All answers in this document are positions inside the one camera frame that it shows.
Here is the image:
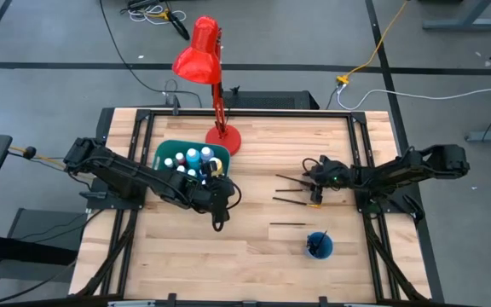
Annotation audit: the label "black paintbrush gold ferrule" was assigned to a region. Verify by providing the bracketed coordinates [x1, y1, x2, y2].
[272, 196, 321, 209]

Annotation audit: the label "yellow strap with black knob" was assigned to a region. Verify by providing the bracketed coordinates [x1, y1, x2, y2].
[9, 146, 89, 180]

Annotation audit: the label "blue plastic cup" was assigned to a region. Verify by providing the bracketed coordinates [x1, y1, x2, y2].
[304, 231, 334, 260]

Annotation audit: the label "black perforated metal box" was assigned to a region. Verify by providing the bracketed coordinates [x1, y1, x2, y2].
[222, 90, 321, 111]

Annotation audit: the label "black corrugated cable conduit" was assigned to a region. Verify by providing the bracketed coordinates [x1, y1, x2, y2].
[74, 208, 139, 298]
[362, 212, 428, 302]

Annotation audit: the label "coiled white yellow cables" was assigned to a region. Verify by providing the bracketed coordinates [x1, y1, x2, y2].
[119, 0, 192, 43]

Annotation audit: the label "yellow extension cord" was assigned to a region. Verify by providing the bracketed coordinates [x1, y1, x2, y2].
[334, 0, 413, 85]

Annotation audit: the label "red desk lamp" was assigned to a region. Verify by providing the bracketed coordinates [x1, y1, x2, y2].
[171, 15, 243, 157]

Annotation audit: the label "grey metal bench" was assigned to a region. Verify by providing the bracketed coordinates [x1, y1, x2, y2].
[0, 207, 87, 306]

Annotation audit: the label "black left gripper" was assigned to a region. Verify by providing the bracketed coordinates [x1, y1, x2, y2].
[172, 164, 236, 226]

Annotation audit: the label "white floor cable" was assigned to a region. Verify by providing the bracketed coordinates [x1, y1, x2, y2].
[336, 78, 491, 112]

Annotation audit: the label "black aluminium table frame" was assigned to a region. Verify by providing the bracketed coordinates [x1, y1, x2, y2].
[68, 107, 446, 307]

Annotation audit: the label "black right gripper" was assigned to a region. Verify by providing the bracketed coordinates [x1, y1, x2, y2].
[292, 155, 357, 205]

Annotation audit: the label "large yellow paint bottle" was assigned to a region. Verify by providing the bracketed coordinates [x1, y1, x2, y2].
[209, 156, 225, 177]

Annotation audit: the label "large teal paint bottle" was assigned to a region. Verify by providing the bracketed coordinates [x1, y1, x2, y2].
[185, 148, 202, 170]

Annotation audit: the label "black floor cable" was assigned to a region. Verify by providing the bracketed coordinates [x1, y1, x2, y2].
[99, 0, 204, 108]

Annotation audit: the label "teal plastic caddy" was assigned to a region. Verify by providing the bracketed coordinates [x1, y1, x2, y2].
[151, 139, 232, 185]

